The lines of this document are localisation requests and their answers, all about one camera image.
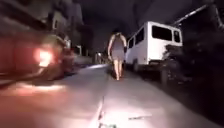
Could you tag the person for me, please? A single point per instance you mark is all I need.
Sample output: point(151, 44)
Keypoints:
point(117, 50)

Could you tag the white van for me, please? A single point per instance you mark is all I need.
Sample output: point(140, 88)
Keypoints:
point(151, 50)

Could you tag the grey concrete road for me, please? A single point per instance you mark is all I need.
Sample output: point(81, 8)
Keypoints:
point(140, 100)

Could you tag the vehicle with red light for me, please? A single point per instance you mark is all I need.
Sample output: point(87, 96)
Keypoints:
point(58, 56)

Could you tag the pole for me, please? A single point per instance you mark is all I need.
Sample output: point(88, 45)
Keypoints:
point(190, 14)

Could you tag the building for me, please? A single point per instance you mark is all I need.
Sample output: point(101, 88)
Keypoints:
point(20, 36)

